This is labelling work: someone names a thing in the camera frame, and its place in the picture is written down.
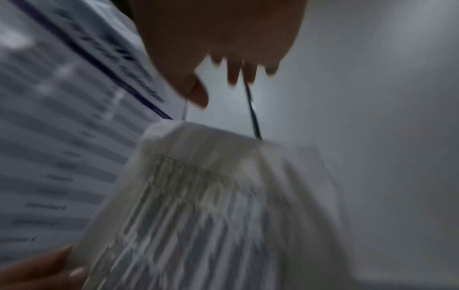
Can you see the person's right hand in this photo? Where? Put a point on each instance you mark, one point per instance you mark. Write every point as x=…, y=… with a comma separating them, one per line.
x=218, y=28

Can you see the person's left hand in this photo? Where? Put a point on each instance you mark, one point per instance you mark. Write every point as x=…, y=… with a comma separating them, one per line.
x=39, y=272

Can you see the white printed sheet purple stripe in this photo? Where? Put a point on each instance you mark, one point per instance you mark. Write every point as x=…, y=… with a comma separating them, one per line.
x=61, y=119

